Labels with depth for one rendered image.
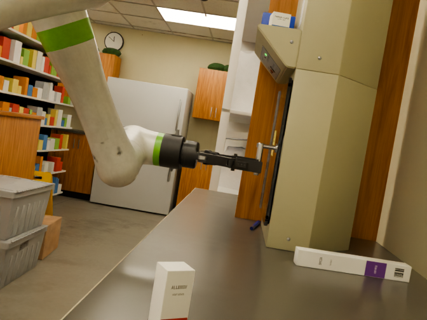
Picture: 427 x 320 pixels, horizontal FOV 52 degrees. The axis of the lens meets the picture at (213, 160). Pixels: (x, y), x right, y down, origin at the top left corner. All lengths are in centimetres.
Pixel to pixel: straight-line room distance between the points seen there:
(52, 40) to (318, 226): 79
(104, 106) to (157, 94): 514
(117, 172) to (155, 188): 511
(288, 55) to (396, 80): 54
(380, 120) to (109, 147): 93
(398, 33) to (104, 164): 106
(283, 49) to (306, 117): 18
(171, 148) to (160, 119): 498
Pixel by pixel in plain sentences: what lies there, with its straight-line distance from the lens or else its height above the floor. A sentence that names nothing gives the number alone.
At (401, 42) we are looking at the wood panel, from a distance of 164.
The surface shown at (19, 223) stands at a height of 42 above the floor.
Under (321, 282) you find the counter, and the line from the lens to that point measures 98.
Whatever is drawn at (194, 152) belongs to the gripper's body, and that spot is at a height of 115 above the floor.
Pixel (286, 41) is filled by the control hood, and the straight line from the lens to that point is 118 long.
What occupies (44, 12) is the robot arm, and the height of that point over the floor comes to 137.
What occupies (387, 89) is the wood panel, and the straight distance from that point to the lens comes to 160.
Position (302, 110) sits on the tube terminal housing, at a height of 131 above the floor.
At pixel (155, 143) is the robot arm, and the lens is 118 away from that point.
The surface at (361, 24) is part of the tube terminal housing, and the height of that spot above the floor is 156.
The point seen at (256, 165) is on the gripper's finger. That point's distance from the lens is 113.
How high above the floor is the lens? 120
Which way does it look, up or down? 3 degrees down
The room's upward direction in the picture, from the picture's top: 9 degrees clockwise
